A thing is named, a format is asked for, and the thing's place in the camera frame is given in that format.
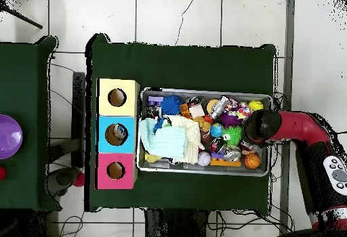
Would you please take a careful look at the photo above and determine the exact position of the light blue waffle cloth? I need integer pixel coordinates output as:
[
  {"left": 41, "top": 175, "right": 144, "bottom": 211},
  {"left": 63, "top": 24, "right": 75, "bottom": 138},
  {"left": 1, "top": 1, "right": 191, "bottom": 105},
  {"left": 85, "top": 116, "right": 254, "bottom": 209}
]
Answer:
[{"left": 139, "top": 117, "right": 188, "bottom": 159}]

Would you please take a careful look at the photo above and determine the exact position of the cream waffle cloth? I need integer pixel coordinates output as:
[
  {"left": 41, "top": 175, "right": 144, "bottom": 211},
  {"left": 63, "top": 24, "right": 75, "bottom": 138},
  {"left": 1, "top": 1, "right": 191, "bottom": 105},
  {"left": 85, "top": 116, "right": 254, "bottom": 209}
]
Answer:
[{"left": 165, "top": 114, "right": 206, "bottom": 165}]

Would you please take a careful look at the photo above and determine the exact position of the bottle with blue label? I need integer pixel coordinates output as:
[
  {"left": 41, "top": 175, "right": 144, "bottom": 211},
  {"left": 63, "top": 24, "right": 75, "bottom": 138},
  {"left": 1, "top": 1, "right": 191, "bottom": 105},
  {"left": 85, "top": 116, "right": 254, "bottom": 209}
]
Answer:
[{"left": 113, "top": 125, "right": 128, "bottom": 140}]

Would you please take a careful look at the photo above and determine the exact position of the wooden box with three holes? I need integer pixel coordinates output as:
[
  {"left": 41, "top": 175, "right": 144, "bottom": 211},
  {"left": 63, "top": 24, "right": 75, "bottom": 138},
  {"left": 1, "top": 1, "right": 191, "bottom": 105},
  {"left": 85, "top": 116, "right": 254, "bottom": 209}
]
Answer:
[{"left": 96, "top": 78, "right": 142, "bottom": 190}]

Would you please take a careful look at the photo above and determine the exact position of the blue spiky rubber ball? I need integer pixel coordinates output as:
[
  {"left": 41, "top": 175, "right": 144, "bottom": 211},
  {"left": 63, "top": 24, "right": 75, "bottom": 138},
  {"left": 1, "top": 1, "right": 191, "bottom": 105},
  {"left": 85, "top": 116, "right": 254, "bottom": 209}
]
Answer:
[{"left": 161, "top": 95, "right": 184, "bottom": 116}]

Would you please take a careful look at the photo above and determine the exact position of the brown plush teddy bear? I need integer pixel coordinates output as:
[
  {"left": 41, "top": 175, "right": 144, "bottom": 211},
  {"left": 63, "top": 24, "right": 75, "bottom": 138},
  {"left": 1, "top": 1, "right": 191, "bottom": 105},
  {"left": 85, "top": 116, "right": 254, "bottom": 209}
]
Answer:
[{"left": 193, "top": 116, "right": 212, "bottom": 133}]

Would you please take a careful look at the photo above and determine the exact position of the blue globe ball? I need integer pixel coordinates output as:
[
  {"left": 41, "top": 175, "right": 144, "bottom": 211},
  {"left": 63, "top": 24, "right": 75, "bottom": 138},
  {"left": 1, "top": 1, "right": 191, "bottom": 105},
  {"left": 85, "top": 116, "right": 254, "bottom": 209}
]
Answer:
[{"left": 209, "top": 123, "right": 224, "bottom": 138}]

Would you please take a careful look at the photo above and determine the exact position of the silver toy robot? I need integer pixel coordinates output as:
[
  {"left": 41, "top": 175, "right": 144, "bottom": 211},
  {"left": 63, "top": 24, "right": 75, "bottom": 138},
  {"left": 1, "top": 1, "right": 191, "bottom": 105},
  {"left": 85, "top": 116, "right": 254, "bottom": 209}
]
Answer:
[{"left": 209, "top": 95, "right": 230, "bottom": 120}]

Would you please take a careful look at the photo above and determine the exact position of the white toy baseball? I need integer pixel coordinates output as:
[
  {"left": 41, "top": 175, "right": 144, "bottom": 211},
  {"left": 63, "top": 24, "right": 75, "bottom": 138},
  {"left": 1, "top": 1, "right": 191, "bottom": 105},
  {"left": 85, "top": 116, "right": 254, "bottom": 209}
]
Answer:
[{"left": 197, "top": 150, "right": 211, "bottom": 167}]

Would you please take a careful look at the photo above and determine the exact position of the dark green table cloth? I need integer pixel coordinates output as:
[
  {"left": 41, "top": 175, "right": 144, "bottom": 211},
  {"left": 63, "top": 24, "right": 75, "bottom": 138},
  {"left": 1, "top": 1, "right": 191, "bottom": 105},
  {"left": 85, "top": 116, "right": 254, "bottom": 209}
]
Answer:
[
  {"left": 85, "top": 33, "right": 277, "bottom": 213},
  {"left": 0, "top": 37, "right": 62, "bottom": 212}
]

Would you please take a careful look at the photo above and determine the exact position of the green googly-eyed spiky toy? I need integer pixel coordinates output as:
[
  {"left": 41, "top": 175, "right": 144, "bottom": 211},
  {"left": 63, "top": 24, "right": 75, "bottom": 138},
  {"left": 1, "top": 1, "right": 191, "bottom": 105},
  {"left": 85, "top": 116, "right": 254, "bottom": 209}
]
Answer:
[{"left": 222, "top": 125, "right": 243, "bottom": 146}]

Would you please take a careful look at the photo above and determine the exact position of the yellow smiley ball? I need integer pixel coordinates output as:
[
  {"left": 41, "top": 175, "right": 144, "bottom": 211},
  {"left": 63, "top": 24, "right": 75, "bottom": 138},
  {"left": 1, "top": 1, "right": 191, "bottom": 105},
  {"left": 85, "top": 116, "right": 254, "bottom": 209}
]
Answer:
[{"left": 248, "top": 100, "right": 264, "bottom": 112}]

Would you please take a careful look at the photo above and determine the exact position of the orange toy basketball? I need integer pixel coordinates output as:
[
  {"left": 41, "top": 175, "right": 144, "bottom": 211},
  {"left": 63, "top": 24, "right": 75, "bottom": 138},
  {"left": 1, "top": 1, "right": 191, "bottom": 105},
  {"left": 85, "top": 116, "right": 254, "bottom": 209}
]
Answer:
[{"left": 244, "top": 153, "right": 261, "bottom": 170}]

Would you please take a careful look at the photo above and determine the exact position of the black upright panel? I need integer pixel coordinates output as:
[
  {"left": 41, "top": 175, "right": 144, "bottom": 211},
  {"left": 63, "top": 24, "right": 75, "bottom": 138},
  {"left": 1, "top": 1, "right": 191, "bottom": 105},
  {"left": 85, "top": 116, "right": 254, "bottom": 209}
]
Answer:
[{"left": 70, "top": 71, "right": 87, "bottom": 167}]

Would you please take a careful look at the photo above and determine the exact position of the grey object with red knob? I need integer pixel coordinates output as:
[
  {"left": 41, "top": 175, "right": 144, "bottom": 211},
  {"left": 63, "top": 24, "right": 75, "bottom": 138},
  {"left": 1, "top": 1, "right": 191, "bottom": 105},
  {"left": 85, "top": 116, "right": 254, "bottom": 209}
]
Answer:
[{"left": 47, "top": 166, "right": 85, "bottom": 197}]

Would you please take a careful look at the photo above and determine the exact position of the purple ball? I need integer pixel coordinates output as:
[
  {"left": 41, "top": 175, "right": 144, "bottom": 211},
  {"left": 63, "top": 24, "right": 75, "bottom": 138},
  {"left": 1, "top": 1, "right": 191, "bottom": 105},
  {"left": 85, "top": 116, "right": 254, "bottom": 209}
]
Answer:
[{"left": 0, "top": 114, "right": 23, "bottom": 160}]

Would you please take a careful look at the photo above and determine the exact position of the black tripod leg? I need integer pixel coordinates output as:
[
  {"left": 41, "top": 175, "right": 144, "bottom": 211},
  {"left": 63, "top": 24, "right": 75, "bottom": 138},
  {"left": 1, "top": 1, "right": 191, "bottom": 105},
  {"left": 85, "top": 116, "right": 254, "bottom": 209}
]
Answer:
[{"left": 0, "top": 0, "right": 43, "bottom": 30}]

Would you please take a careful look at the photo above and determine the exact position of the grey wire mesh bin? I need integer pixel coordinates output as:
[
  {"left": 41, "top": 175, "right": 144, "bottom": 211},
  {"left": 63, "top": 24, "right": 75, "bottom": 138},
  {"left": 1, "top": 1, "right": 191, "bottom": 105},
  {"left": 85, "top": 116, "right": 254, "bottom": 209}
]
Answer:
[{"left": 136, "top": 87, "right": 273, "bottom": 177}]

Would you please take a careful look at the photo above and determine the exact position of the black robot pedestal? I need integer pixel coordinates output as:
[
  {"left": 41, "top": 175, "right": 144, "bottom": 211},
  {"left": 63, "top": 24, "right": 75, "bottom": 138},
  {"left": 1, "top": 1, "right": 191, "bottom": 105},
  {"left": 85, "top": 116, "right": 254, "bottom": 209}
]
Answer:
[{"left": 144, "top": 208, "right": 218, "bottom": 237}]

